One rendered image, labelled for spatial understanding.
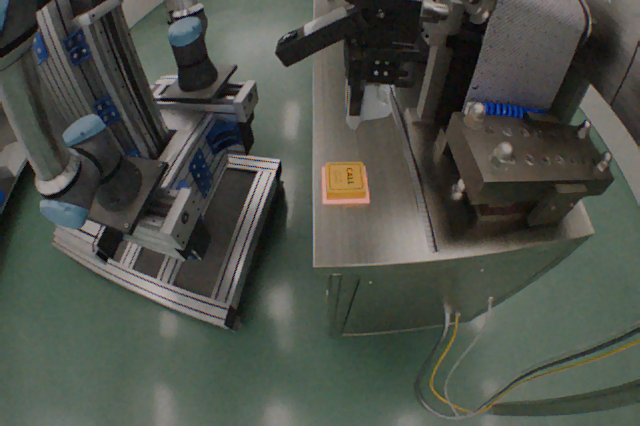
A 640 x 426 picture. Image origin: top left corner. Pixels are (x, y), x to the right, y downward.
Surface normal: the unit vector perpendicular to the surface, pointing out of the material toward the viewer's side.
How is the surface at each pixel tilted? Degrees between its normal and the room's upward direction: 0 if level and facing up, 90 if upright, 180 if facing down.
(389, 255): 0
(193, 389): 0
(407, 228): 0
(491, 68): 90
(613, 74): 90
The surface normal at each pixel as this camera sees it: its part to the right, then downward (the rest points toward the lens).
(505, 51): 0.01, 0.79
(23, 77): 0.94, 0.33
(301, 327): -0.02, -0.61
